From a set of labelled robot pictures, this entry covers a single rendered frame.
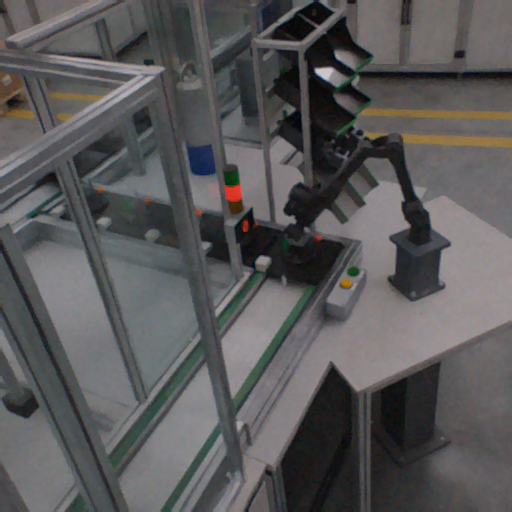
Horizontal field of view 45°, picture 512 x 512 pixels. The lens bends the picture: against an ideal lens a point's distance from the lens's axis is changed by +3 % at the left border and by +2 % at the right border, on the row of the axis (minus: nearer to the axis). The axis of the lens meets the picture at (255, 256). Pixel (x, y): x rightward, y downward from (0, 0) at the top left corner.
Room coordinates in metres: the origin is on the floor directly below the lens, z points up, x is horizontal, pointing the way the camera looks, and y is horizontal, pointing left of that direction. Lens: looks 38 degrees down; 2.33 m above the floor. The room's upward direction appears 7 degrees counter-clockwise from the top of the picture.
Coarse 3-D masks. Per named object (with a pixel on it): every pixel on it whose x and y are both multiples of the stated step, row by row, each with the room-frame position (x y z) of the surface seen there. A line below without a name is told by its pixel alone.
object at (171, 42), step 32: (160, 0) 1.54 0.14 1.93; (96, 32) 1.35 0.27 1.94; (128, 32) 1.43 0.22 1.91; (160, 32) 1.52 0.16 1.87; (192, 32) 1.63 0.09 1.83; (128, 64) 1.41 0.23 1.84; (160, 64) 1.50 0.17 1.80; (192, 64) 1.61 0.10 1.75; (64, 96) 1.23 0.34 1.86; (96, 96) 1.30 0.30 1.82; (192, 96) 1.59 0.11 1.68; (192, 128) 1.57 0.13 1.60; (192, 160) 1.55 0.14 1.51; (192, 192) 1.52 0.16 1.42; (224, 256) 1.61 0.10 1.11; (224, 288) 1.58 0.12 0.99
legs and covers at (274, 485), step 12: (372, 396) 1.70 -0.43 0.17; (348, 432) 1.53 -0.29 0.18; (348, 444) 1.48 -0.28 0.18; (336, 456) 1.43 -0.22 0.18; (276, 468) 1.00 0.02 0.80; (336, 468) 1.38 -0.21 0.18; (264, 480) 0.99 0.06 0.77; (276, 480) 1.00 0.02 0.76; (324, 480) 1.33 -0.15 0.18; (336, 480) 1.35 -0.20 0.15; (276, 492) 0.99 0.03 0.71; (324, 492) 1.29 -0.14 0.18; (276, 504) 0.99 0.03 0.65; (312, 504) 1.25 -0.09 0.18; (324, 504) 1.25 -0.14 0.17
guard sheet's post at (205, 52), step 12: (192, 0) 1.66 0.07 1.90; (204, 24) 1.66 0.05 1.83; (204, 36) 1.66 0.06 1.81; (204, 48) 1.65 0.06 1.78; (204, 60) 1.65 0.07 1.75; (204, 72) 1.65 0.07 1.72; (216, 96) 1.66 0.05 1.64; (216, 108) 1.66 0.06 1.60; (216, 120) 1.65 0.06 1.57; (216, 132) 1.65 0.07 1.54; (216, 144) 1.65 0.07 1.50; (228, 216) 1.65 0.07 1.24; (240, 264) 1.66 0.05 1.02; (240, 276) 1.65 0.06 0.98
